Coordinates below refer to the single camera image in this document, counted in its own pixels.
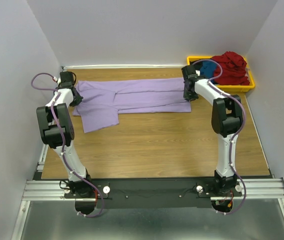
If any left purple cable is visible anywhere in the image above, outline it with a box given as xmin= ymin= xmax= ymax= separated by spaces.
xmin=30 ymin=72 xmax=105 ymax=219

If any purple t shirt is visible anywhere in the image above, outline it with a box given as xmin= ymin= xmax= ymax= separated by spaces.
xmin=72 ymin=77 xmax=192 ymax=133

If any yellow plastic bin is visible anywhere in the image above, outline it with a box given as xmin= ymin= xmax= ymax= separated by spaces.
xmin=186 ymin=55 xmax=256 ymax=93

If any red t shirt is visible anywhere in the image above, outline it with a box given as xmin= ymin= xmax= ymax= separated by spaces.
xmin=211 ymin=51 xmax=250 ymax=86

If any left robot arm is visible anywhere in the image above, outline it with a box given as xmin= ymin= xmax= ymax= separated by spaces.
xmin=36 ymin=71 xmax=96 ymax=199

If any black t shirt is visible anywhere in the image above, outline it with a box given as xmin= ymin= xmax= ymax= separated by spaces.
xmin=189 ymin=59 xmax=203 ymax=67

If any black mounting base plate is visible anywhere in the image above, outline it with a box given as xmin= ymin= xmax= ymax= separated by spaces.
xmin=64 ymin=177 xmax=243 ymax=213

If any purple cable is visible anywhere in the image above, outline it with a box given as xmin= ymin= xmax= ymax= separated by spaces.
xmin=191 ymin=59 xmax=247 ymax=216
xmin=30 ymin=72 xmax=105 ymax=219

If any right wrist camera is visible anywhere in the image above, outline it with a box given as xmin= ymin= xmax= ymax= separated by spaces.
xmin=195 ymin=70 xmax=201 ymax=76

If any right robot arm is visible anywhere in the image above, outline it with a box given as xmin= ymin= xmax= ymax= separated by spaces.
xmin=181 ymin=65 xmax=246 ymax=196

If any blue t shirt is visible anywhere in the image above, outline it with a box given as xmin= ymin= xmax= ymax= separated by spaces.
xmin=199 ymin=60 xmax=218 ymax=79

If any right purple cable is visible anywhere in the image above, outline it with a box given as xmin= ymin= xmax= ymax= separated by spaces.
xmin=191 ymin=59 xmax=247 ymax=216

